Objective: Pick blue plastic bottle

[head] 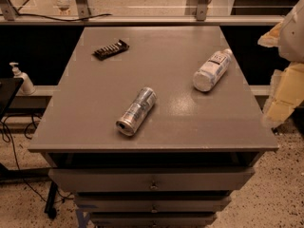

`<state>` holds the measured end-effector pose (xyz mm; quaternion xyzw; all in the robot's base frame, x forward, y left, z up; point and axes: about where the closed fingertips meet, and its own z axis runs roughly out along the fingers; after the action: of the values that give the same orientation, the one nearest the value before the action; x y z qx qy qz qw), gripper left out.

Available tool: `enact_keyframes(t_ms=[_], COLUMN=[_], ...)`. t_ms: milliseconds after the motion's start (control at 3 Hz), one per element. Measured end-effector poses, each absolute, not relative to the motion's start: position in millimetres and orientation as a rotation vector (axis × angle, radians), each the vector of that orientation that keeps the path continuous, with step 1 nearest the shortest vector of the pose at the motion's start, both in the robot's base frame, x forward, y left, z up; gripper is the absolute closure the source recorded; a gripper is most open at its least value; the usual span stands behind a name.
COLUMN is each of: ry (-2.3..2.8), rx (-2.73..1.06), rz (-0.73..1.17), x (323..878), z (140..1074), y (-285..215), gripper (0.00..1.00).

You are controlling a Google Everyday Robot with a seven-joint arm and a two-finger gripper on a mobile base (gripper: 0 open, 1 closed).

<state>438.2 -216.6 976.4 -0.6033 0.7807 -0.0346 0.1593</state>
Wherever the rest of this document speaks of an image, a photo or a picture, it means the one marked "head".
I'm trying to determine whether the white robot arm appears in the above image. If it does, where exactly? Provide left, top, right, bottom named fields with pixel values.
left=257, top=0, right=304, bottom=128

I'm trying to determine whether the blue plastic bottle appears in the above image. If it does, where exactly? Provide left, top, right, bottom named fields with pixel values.
left=193, top=48, right=233, bottom=92

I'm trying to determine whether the white pump dispenser bottle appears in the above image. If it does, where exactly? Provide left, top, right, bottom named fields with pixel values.
left=9, top=62, right=35, bottom=95

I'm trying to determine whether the silver drink can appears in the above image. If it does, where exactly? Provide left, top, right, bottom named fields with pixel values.
left=116, top=87, right=157, bottom=136

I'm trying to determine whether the grey drawer cabinet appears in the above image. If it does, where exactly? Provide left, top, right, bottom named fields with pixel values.
left=28, top=26, right=280, bottom=228

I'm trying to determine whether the top grey drawer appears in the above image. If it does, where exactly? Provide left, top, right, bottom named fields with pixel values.
left=49, top=167, right=255, bottom=193

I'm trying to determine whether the grey drawer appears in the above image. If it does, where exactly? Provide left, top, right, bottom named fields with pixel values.
left=75, top=196, right=231, bottom=213
left=90, top=213, right=217, bottom=228
left=49, top=167, right=255, bottom=193

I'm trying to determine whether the middle grey drawer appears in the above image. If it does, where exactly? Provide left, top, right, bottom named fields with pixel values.
left=75, top=196, right=231, bottom=213

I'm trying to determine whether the bottom grey drawer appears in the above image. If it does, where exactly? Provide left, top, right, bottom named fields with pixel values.
left=90, top=213, right=217, bottom=228

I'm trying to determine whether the black side table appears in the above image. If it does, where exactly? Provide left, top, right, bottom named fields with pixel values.
left=0, top=78, right=23, bottom=120

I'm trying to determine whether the black cable on floor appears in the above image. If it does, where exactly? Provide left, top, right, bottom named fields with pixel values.
left=0, top=112, right=74, bottom=204

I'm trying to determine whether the metal railing frame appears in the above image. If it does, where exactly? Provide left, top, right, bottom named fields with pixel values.
left=0, top=0, right=304, bottom=27

